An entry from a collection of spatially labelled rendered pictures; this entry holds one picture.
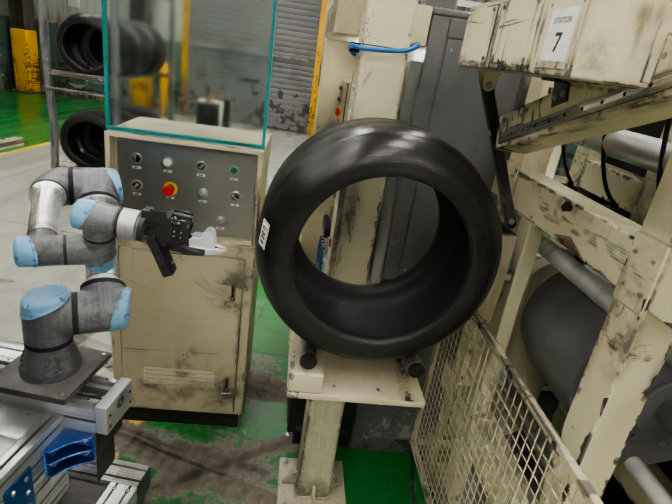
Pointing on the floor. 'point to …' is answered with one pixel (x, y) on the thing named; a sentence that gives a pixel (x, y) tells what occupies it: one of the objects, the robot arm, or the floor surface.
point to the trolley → (89, 46)
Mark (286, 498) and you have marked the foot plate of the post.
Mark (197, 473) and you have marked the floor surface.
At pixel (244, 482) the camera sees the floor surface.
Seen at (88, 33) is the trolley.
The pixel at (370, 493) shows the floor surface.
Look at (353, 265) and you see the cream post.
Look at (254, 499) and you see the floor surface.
